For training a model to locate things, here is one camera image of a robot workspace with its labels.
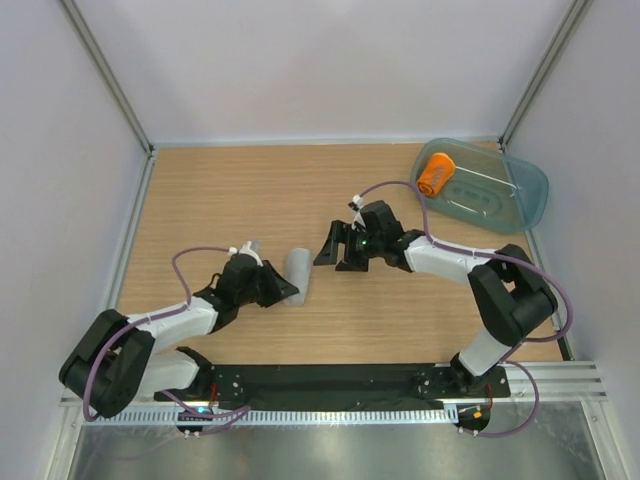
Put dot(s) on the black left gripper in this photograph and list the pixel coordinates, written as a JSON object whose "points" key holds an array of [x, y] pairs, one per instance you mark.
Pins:
{"points": [[277, 287]]}

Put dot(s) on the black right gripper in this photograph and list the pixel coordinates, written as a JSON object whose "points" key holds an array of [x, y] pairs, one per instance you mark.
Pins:
{"points": [[341, 232]]}

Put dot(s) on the light grey panda towel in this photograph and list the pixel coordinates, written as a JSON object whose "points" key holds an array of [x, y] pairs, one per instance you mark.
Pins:
{"points": [[298, 273]]}

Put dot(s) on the orange yellow grey giraffe towel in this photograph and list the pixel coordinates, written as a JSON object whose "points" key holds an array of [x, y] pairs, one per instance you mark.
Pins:
{"points": [[438, 171]]}

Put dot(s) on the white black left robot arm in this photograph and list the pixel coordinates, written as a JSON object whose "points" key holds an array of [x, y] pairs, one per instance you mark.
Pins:
{"points": [[120, 357]]}

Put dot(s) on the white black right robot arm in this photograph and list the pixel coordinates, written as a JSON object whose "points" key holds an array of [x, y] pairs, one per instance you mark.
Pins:
{"points": [[512, 299]]}

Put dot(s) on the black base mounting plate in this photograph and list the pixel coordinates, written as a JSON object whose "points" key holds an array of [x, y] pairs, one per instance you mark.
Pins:
{"points": [[339, 388]]}

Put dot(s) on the teal transparent plastic tub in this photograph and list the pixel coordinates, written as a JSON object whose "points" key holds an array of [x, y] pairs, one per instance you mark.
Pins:
{"points": [[489, 189]]}

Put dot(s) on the white slotted cable duct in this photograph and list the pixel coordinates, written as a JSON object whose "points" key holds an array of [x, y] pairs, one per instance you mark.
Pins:
{"points": [[175, 416]]}

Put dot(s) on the aluminium frame rail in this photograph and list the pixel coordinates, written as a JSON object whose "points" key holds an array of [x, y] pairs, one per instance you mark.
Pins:
{"points": [[557, 381]]}

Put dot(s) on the right aluminium corner post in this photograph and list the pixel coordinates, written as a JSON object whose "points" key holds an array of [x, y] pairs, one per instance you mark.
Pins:
{"points": [[560, 40]]}

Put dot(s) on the aluminium corner post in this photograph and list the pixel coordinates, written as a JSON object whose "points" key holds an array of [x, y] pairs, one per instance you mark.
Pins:
{"points": [[93, 50], [560, 40]]}

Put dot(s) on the left aluminium corner post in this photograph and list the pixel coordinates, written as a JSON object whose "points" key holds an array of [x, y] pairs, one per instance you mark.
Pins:
{"points": [[93, 50]]}

